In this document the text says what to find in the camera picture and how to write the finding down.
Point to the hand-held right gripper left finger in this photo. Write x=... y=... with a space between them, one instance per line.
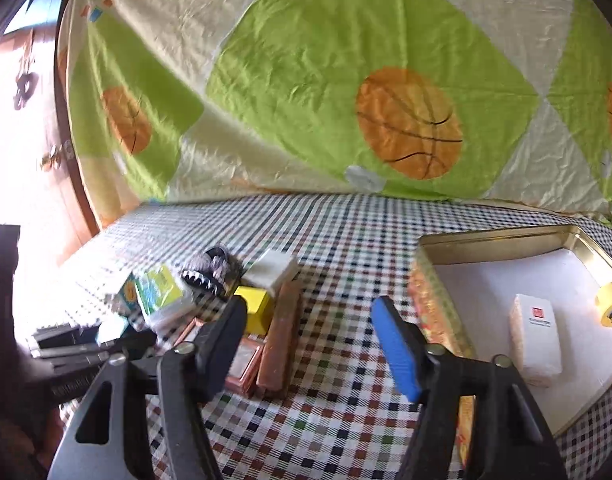
x=226 y=340

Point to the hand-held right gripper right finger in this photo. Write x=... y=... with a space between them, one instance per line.
x=393 y=345

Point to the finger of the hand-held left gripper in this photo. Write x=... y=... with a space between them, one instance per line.
x=131 y=346
x=61 y=336

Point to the copper pink small box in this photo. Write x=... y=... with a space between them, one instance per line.
x=243 y=365

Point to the yellow wooden block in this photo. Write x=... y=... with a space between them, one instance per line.
x=256 y=307

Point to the brown long bar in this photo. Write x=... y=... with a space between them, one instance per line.
x=283 y=340

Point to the green floss pick box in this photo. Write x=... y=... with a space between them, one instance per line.
x=163 y=297

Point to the black hair clip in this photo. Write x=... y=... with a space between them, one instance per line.
x=211 y=270

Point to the white charger plug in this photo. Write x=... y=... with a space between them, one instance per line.
x=271 y=270

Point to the gold metal tin box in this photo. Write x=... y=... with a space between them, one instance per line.
x=485 y=280

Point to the checkered tablecloth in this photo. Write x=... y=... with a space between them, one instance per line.
x=336 y=260

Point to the white tissue packet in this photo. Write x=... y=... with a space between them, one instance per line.
x=535 y=340

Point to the wooden door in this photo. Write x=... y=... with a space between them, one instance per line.
x=26 y=160

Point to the brass door knob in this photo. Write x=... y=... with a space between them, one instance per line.
x=58 y=155

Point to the basketball print green blanket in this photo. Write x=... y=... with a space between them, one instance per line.
x=311 y=60

